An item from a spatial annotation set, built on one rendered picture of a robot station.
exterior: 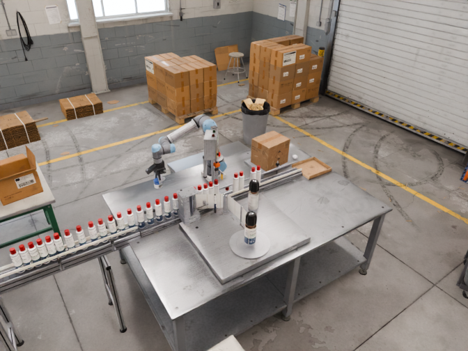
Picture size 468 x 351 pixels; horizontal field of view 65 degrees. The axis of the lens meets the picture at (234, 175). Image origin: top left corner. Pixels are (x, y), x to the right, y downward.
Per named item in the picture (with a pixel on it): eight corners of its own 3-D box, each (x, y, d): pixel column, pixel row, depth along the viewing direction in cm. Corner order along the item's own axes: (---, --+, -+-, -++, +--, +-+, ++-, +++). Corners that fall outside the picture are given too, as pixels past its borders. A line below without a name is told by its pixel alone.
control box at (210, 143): (204, 160, 298) (203, 139, 288) (206, 150, 313) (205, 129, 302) (216, 160, 298) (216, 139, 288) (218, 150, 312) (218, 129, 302)
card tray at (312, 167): (308, 180, 359) (309, 176, 357) (291, 167, 377) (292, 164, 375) (331, 170, 373) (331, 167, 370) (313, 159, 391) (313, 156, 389)
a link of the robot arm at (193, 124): (203, 108, 326) (154, 137, 320) (207, 113, 317) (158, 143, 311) (208, 118, 333) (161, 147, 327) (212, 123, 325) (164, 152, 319)
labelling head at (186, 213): (184, 224, 293) (182, 198, 279) (177, 215, 302) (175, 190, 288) (200, 219, 300) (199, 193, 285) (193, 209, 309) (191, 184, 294)
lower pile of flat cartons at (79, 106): (67, 120, 644) (64, 109, 632) (60, 110, 682) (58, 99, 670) (104, 113, 674) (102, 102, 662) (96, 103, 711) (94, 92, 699)
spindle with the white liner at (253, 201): (251, 214, 306) (253, 185, 289) (245, 209, 312) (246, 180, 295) (260, 211, 310) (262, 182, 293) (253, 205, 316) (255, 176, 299)
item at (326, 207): (172, 321, 230) (172, 319, 228) (102, 196, 334) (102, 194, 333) (392, 210, 325) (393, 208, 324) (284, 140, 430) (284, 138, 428)
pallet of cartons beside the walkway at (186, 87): (219, 113, 680) (219, 65, 630) (179, 125, 638) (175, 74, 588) (185, 93, 759) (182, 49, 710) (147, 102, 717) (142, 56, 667)
